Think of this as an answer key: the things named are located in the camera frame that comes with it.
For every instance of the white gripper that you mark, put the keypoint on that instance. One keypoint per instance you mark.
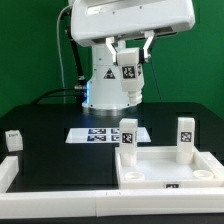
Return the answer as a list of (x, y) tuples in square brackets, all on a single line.
[(93, 21)]

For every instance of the white square table top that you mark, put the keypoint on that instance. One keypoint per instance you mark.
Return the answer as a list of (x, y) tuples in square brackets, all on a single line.
[(156, 168)]

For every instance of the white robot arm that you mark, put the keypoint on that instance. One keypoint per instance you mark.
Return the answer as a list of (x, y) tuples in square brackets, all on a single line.
[(104, 94)]

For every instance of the marker sheet with tags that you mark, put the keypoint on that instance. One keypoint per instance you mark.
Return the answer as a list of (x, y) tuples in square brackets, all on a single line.
[(105, 135)]

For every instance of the black camera stand pole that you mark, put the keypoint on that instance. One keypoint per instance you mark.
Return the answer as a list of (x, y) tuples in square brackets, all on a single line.
[(81, 77)]

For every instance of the white fence right wall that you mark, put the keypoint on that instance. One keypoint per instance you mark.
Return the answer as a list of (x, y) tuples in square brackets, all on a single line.
[(214, 165)]

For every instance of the white fence wall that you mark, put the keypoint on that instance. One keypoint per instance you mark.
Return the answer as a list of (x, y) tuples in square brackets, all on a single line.
[(214, 165), (111, 203), (8, 171)]

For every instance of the white fence left wall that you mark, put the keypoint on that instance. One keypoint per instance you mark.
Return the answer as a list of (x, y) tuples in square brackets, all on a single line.
[(8, 171)]

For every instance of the white fence front wall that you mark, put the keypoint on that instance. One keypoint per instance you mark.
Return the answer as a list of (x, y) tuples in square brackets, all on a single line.
[(111, 203)]

